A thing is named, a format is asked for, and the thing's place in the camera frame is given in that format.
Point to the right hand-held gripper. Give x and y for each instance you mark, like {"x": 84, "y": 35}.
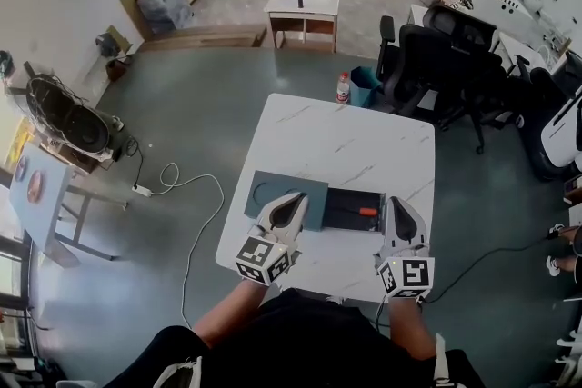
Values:
{"x": 407, "y": 277}

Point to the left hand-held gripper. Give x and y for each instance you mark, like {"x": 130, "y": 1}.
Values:
{"x": 261, "y": 256}

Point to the grey box lid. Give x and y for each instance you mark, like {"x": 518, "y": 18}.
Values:
{"x": 316, "y": 195}

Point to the black box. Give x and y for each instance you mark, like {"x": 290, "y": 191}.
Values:
{"x": 350, "y": 221}

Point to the person's left forearm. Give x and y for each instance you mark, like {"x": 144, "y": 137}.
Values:
{"x": 227, "y": 313}

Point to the person's right forearm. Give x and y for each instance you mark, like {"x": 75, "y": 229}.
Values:
{"x": 409, "y": 327}

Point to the person's right white shoe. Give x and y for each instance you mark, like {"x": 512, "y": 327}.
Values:
{"x": 334, "y": 299}

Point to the white marble table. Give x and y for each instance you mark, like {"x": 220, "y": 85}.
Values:
{"x": 345, "y": 136}

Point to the person's black clothing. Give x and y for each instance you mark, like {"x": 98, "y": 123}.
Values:
{"x": 309, "y": 341}

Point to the plastic water bottle red label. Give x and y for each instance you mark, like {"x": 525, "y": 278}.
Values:
{"x": 343, "y": 91}

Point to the white power strip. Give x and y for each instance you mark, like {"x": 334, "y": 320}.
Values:
{"x": 142, "y": 191}

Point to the teal waste bin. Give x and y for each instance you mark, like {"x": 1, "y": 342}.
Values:
{"x": 364, "y": 88}

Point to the white and black robot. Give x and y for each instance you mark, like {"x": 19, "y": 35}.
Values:
{"x": 564, "y": 136}

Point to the long wooden platform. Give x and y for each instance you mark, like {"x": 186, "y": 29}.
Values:
{"x": 209, "y": 36}

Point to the white topped wooden side table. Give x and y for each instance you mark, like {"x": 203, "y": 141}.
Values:
{"x": 318, "y": 2}

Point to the potted plant brown pot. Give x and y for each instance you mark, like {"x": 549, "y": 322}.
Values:
{"x": 117, "y": 70}

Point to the small white table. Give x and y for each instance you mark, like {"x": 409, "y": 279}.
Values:
{"x": 50, "y": 204}

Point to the white long desk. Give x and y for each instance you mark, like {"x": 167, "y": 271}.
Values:
{"x": 495, "y": 9}

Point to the blue-grey bag pile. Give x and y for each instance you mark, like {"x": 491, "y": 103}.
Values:
{"x": 163, "y": 9}

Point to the pink round plate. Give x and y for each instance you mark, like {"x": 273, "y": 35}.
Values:
{"x": 36, "y": 186}

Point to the blue round plate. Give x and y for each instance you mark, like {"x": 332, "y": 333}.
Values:
{"x": 20, "y": 168}

